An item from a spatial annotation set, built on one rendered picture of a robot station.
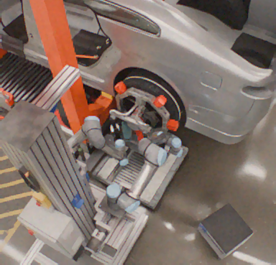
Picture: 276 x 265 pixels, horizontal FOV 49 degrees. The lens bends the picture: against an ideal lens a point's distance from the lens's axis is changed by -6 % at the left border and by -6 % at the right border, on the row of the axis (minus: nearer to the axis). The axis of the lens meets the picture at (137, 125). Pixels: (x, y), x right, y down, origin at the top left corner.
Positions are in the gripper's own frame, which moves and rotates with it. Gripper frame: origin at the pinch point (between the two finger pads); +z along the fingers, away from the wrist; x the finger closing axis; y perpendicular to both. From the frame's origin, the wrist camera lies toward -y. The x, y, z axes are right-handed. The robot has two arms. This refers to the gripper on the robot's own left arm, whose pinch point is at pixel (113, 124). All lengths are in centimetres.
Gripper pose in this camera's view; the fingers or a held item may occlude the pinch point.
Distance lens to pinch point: 299.6
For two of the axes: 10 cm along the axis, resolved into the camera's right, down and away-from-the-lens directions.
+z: -2.5, -7.7, 5.8
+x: 9.7, -2.3, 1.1
